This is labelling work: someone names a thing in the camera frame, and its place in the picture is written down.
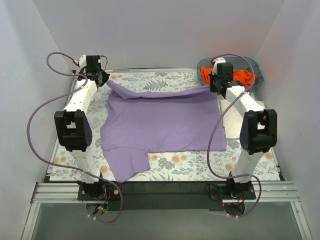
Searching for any purple t shirt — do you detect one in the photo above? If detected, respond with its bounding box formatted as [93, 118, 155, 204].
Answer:
[100, 80, 226, 183]

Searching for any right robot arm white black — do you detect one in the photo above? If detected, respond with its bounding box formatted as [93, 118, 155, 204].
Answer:
[209, 57, 277, 199]

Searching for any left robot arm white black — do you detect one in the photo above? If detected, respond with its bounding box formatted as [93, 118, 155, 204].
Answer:
[54, 55, 110, 200]

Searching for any orange t shirt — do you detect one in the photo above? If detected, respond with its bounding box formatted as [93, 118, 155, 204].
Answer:
[200, 66, 254, 87]

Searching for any teal plastic basket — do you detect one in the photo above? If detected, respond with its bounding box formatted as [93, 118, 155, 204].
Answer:
[196, 55, 264, 90]

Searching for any folded white t shirt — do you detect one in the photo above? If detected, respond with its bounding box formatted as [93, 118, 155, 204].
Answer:
[220, 93, 265, 140]

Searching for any floral table cloth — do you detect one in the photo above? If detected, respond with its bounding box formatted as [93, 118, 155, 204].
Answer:
[48, 70, 280, 182]

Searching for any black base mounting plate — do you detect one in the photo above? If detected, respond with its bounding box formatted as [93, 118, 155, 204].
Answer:
[77, 181, 258, 211]

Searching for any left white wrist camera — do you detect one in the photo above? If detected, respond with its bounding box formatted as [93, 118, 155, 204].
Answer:
[72, 54, 87, 68]

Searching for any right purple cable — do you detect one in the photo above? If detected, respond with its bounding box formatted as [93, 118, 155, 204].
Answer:
[206, 54, 263, 219]

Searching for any purple cable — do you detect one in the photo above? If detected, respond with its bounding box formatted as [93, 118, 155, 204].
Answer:
[26, 51, 124, 224]
[206, 54, 263, 219]

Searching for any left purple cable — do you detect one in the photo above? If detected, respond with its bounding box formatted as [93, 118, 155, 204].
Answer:
[26, 51, 124, 224]

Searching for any aluminium frame rail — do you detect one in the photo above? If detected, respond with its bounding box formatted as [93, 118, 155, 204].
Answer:
[22, 181, 312, 240]

